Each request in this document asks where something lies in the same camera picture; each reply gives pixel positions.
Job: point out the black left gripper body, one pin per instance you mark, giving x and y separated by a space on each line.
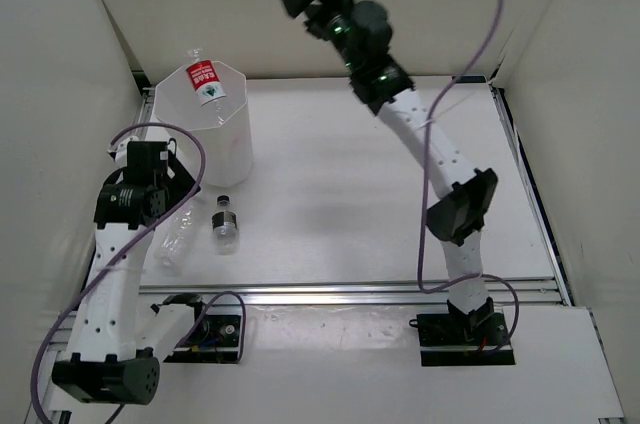
164 180

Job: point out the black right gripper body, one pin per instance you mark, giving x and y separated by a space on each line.
333 21

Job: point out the small black label bottle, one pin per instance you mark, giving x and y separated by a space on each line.
226 234

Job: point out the clear white cap bottle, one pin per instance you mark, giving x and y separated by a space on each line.
170 256

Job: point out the red label plastic bottle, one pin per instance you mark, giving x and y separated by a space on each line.
205 82

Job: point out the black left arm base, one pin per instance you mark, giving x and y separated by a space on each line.
200 331

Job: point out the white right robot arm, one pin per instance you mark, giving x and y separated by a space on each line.
360 32

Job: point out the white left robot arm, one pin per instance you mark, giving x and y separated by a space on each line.
109 363

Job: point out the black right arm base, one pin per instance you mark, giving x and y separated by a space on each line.
444 343

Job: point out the white translucent plastic bin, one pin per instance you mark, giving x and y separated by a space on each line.
227 142

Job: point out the aluminium right rail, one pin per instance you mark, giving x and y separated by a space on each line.
533 194

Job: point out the aluminium front rail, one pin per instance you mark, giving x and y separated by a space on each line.
529 291

